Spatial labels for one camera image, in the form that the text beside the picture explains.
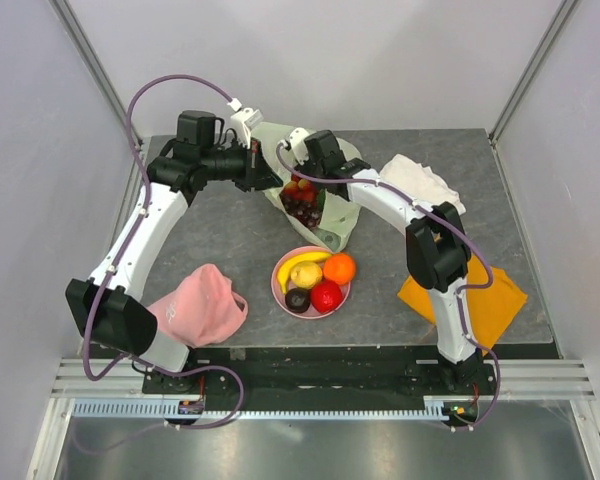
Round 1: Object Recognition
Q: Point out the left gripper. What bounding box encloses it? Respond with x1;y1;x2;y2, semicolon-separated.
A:
201;136;282;192

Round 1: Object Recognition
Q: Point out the red strawberry bunch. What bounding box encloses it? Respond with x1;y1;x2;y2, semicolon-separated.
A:
280;175;320;204

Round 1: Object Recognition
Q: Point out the dark grape bunch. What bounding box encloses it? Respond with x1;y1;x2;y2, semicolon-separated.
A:
281;197;322;230

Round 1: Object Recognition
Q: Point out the translucent green plastic bag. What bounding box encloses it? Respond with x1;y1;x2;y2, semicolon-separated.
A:
253;122;360;253

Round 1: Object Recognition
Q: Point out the yellow fake banana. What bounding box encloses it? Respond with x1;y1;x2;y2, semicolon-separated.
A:
278;253;332;294

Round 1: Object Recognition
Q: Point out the yellow fake pear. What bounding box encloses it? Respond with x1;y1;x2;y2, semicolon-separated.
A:
290;261;323;290

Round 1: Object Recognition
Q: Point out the orange fake fruit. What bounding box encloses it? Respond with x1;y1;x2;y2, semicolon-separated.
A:
322;252;357;285

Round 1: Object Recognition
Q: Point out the dark purple fake plum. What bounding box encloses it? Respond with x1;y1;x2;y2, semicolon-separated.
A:
284;287;311;314

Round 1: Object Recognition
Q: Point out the red fake apple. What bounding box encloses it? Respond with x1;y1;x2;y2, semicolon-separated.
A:
310;280;344;314

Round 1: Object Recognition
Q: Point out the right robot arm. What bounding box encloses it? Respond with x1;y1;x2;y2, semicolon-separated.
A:
296;130;482;394

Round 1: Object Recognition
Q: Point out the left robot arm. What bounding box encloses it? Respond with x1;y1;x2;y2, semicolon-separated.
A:
66;108;282;393

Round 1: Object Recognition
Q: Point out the pink plate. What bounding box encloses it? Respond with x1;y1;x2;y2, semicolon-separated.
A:
271;246;351;320

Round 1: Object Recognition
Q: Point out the pink baseball cap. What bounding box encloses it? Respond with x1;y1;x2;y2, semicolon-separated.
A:
148;264;248;347

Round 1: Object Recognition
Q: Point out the white folded towel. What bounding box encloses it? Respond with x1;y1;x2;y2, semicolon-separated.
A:
380;154;466;215

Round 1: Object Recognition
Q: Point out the orange folded cloth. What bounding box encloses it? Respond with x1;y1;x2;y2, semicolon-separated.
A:
398;257;527;364

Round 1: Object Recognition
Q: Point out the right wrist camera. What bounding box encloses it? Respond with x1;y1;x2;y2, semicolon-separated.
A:
280;128;310;165

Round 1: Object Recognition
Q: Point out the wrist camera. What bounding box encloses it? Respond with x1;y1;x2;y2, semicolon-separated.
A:
280;128;310;165
228;98;264;147

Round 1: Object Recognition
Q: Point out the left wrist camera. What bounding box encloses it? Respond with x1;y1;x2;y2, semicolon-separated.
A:
228;98;264;147

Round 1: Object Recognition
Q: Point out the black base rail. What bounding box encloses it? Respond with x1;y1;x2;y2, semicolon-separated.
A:
142;343;501;401

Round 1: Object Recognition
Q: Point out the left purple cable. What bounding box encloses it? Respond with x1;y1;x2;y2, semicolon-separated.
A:
72;73;245;454

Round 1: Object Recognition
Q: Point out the left aluminium frame post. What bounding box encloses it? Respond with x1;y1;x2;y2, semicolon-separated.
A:
49;0;126;127

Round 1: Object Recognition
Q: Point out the aluminium frame post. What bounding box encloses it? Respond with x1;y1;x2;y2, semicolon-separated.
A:
49;0;126;127
488;0;581;142

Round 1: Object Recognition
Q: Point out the right aluminium frame post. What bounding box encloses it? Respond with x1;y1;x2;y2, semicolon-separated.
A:
488;0;581;142

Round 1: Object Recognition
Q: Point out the white cable duct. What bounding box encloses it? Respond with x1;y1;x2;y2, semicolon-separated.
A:
71;398;451;421

